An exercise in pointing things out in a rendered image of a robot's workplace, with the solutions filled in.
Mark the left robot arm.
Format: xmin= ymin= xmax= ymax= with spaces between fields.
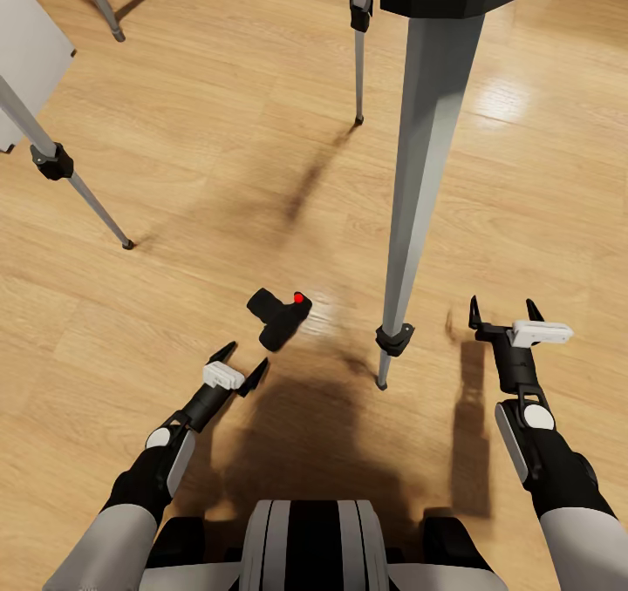
xmin=40 ymin=341 xmax=268 ymax=591

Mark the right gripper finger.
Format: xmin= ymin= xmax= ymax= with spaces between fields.
xmin=468 ymin=295 xmax=491 ymax=330
xmin=526 ymin=298 xmax=544 ymax=321

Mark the digital camera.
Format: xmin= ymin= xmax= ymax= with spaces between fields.
xmin=247 ymin=288 xmax=312 ymax=352

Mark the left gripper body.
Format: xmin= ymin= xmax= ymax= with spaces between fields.
xmin=192 ymin=383 xmax=249 ymax=415

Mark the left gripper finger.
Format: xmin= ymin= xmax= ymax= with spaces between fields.
xmin=209 ymin=341 xmax=236 ymax=362
xmin=245 ymin=357 xmax=268 ymax=391

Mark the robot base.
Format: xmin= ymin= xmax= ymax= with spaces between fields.
xmin=139 ymin=517 xmax=509 ymax=591

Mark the camera tripod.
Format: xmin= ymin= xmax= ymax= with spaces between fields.
xmin=0 ymin=0 xmax=515 ymax=391

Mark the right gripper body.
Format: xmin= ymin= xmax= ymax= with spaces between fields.
xmin=474 ymin=323 xmax=536 ymax=370

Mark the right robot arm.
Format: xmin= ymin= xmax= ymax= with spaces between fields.
xmin=468 ymin=295 xmax=628 ymax=591

